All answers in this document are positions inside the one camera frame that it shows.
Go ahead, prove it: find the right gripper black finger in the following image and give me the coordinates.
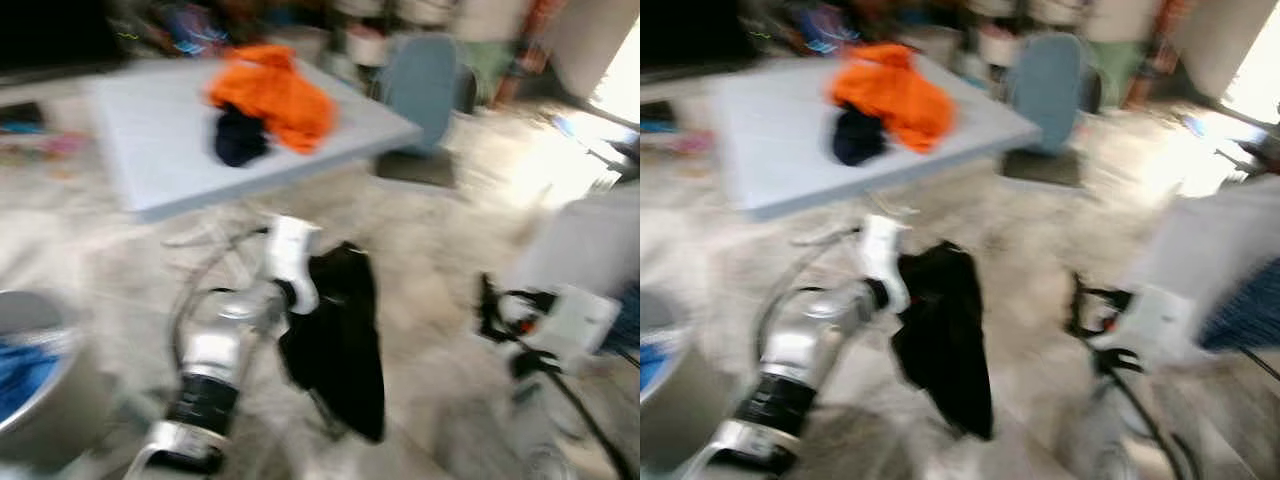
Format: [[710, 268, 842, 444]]
[[1064, 270, 1088, 337], [477, 270, 501, 339]]

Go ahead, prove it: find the black garment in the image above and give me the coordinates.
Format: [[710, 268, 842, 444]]
[[890, 240, 996, 441], [278, 240, 388, 444]]

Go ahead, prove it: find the orange shirt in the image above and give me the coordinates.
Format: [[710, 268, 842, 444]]
[[205, 43, 336, 156], [828, 43, 956, 154]]

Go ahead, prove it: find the white hanging garment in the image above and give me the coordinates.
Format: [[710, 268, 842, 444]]
[[505, 190, 641, 301], [1130, 185, 1280, 311]]

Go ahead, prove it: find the blue plaid shirt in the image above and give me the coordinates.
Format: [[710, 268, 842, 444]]
[[1198, 258, 1280, 353], [603, 283, 641, 356]]

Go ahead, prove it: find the white folding chair grey seat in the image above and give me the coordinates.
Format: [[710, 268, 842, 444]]
[[1000, 60, 1101, 189], [372, 60, 479, 189]]

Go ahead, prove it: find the grey round laundry tub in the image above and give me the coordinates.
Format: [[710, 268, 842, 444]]
[[0, 290, 116, 471], [640, 290, 721, 471]]

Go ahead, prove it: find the pale blue cushion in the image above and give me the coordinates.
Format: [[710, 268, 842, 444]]
[[382, 35, 461, 156], [1005, 33, 1086, 156]]

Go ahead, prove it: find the green laundry basket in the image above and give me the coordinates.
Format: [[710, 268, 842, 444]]
[[455, 35, 521, 101], [1085, 38, 1141, 101]]

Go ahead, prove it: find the navy blue garment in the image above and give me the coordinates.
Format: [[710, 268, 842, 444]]
[[213, 105, 271, 169], [832, 103, 889, 168]]

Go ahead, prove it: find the pale blue folding table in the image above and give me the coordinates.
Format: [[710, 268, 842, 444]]
[[85, 55, 423, 251], [705, 55, 1043, 223]]

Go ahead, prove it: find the black television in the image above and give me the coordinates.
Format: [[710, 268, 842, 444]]
[[640, 0, 749, 73], [0, 0, 126, 79]]

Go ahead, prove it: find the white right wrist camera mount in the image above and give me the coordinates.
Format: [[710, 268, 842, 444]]
[[1090, 283, 1196, 371], [520, 285, 621, 376]]

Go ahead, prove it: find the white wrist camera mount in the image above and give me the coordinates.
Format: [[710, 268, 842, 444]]
[[262, 215, 323, 316], [858, 213, 913, 313], [520, 285, 621, 376], [1090, 283, 1196, 371]]

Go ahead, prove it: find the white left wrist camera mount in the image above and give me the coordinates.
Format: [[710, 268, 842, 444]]
[[858, 213, 913, 313], [262, 215, 323, 316]]

